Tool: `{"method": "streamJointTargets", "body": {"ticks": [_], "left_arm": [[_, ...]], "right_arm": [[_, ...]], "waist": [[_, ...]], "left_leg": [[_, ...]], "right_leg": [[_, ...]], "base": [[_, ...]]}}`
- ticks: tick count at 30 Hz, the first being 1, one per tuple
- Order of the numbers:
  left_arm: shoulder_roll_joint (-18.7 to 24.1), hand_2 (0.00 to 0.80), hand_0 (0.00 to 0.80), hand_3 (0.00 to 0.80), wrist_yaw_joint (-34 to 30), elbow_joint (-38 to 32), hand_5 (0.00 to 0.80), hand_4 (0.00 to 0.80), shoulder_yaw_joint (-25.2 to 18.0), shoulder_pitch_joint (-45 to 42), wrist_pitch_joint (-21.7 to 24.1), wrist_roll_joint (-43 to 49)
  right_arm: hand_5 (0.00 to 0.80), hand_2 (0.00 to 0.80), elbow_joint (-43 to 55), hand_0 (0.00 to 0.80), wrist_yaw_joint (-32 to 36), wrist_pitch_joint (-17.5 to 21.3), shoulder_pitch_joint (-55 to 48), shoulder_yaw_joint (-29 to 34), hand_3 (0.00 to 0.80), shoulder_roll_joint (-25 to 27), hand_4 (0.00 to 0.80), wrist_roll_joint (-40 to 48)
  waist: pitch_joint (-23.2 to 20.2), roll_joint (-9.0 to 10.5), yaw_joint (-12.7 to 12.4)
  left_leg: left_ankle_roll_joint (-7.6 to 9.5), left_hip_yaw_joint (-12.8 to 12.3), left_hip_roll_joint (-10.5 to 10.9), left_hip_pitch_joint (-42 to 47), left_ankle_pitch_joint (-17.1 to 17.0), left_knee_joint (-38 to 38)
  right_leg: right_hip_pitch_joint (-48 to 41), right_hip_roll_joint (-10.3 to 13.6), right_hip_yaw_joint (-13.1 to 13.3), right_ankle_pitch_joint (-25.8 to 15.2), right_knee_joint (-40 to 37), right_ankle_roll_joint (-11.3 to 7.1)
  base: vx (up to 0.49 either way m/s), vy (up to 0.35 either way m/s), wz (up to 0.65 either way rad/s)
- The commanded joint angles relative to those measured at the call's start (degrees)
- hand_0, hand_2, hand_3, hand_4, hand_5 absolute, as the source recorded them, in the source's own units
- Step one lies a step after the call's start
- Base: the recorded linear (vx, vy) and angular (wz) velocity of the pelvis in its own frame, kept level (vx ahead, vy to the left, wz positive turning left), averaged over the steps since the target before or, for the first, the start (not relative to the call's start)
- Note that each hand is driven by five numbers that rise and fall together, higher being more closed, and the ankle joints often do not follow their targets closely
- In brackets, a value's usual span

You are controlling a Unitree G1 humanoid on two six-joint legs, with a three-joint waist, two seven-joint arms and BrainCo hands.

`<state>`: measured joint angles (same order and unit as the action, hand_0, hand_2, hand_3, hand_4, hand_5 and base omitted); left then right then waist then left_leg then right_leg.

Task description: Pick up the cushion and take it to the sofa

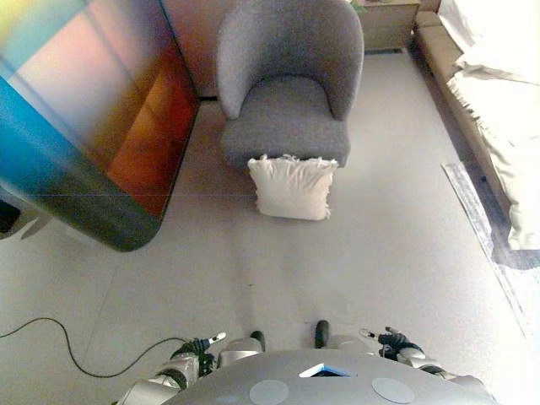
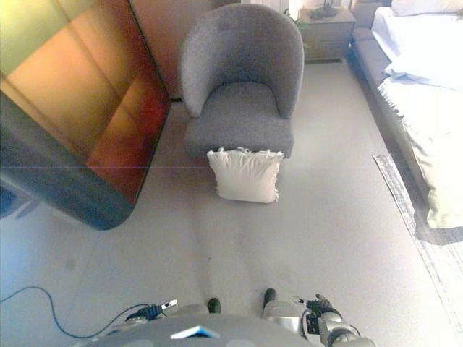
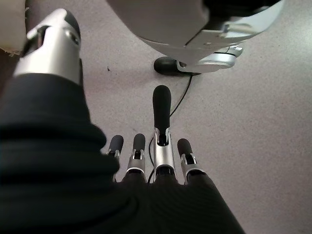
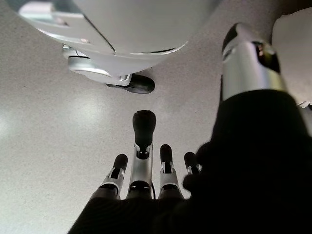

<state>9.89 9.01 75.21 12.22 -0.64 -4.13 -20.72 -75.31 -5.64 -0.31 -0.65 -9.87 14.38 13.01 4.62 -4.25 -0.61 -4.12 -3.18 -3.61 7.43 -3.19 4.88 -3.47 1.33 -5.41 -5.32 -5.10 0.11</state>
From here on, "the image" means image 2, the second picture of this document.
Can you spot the grey patterned rug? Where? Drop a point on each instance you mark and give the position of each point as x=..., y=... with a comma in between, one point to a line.
x=401, y=188

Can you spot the white fringed cushion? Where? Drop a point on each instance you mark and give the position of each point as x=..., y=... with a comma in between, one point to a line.
x=246, y=175

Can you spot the white bed pillow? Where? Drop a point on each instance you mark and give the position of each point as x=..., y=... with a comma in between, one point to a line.
x=423, y=6

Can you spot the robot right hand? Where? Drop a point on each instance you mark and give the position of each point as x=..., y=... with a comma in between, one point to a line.
x=320, y=305

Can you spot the grey robot torso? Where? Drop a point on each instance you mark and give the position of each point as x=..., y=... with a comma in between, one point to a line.
x=217, y=330

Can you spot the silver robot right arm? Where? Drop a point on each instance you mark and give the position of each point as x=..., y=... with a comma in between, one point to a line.
x=336, y=322

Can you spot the cream fringed blanket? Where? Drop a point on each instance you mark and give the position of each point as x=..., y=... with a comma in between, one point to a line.
x=437, y=144

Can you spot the green potted plant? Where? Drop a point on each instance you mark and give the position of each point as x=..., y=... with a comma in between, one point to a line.
x=302, y=25

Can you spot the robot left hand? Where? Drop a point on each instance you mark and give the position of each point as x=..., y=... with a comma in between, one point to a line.
x=155, y=310

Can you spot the dark table lamp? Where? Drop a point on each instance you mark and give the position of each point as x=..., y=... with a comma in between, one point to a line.
x=325, y=12

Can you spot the white bed sheet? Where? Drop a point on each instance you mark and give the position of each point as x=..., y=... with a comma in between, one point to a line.
x=423, y=39

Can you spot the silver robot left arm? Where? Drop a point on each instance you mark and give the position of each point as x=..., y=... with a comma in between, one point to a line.
x=135, y=318

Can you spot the brown wooden wardrobe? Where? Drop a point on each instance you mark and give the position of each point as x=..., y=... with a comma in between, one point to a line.
x=173, y=39

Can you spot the silver robot left leg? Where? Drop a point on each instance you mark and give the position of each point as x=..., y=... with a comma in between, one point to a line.
x=213, y=305

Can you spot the grey upholstered armchair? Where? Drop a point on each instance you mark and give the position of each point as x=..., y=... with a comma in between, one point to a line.
x=238, y=119

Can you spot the grey wooden nightstand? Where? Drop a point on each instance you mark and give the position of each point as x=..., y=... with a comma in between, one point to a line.
x=327, y=36

